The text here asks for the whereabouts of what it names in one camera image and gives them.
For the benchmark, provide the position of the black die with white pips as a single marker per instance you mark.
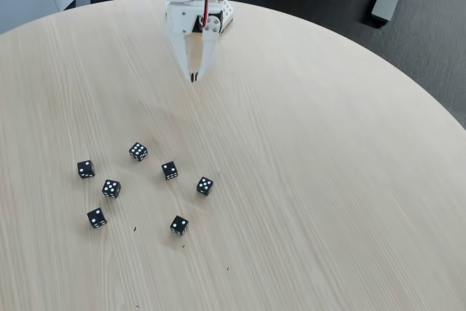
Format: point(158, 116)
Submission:
point(138, 151)
point(86, 169)
point(111, 188)
point(169, 170)
point(96, 218)
point(179, 225)
point(205, 186)

